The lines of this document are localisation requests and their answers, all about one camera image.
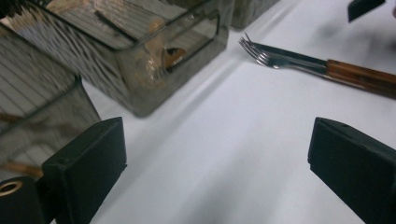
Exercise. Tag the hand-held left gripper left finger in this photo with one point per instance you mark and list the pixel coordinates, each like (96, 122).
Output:
(87, 161)

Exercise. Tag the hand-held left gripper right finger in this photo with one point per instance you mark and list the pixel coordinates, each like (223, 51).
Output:
(358, 168)

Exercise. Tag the dark brown chopstick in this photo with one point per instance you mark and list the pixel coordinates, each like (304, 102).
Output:
(21, 169)

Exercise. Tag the smoky clear plastic bin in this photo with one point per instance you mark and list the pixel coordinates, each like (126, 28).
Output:
(252, 12)
(40, 93)
(93, 65)

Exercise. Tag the white table cover sheet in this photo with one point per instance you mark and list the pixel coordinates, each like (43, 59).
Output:
(218, 155)

